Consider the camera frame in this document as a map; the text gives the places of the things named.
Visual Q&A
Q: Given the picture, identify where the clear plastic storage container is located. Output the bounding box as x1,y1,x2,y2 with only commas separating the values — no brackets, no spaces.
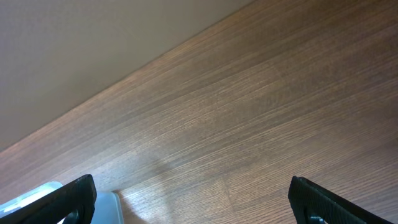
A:
1,181,124,224

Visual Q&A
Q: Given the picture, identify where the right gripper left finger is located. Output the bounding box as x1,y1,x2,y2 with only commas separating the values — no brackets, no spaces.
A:
1,174,97,224

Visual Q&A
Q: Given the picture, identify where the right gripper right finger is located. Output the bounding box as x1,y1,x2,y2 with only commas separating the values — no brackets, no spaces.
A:
288,176,392,224

